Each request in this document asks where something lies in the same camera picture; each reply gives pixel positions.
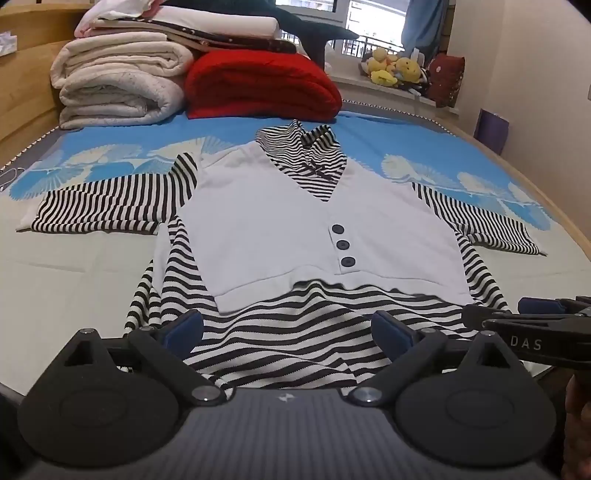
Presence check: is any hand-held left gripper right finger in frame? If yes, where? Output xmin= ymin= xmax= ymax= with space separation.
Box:
xmin=347 ymin=309 xmax=522 ymax=407

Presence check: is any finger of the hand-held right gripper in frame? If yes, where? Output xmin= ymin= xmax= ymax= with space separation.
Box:
xmin=462 ymin=305 xmax=527 ymax=330
xmin=517 ymin=296 xmax=591 ymax=315

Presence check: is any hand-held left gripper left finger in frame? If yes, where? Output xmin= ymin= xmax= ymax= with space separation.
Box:
xmin=62 ymin=308 xmax=228 ymax=407

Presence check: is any striped shirt with white vest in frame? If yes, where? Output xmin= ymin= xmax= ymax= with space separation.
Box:
xmin=16 ymin=119 xmax=548 ymax=398

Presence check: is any person's right forearm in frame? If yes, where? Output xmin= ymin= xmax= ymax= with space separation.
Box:
xmin=561 ymin=369 xmax=591 ymax=480

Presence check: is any blue and cream patterned blanket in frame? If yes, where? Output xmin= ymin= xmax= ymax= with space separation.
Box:
xmin=0 ymin=108 xmax=591 ymax=398

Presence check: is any purple box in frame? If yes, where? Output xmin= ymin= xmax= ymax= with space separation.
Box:
xmin=473 ymin=108 xmax=511 ymax=156

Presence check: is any cream folded quilt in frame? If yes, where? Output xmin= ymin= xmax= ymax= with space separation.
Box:
xmin=50 ymin=39 xmax=195 ymax=90
xmin=58 ymin=74 xmax=186 ymax=131

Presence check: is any dark red cushion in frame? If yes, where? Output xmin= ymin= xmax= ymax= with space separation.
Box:
xmin=426 ymin=53 xmax=467 ymax=110

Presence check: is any white window sill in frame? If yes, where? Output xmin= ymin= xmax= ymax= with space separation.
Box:
xmin=329 ymin=74 xmax=462 ymax=114

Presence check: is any red folded blanket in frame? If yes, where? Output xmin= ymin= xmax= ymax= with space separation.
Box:
xmin=185 ymin=50 xmax=343 ymax=121

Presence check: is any yellow round plush toy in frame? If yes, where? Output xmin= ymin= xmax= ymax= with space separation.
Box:
xmin=394 ymin=55 xmax=429 ymax=92

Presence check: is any yellow bear plush toy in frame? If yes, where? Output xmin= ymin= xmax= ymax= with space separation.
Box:
xmin=362 ymin=46 xmax=400 ymax=88

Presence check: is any wooden headboard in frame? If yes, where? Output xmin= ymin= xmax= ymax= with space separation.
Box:
xmin=0 ymin=0 xmax=93 ymax=146

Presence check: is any blue curtain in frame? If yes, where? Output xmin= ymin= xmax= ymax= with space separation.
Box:
xmin=400 ymin=0 xmax=457 ymax=52

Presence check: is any dark blue shark plush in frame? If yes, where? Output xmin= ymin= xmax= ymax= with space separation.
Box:
xmin=161 ymin=0 xmax=361 ymax=66

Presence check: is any window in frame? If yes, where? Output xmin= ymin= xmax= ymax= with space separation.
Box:
xmin=274 ymin=0 xmax=411 ymax=61

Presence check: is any wooden bed frame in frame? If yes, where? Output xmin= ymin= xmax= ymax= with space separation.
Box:
xmin=434 ymin=108 xmax=591 ymax=264

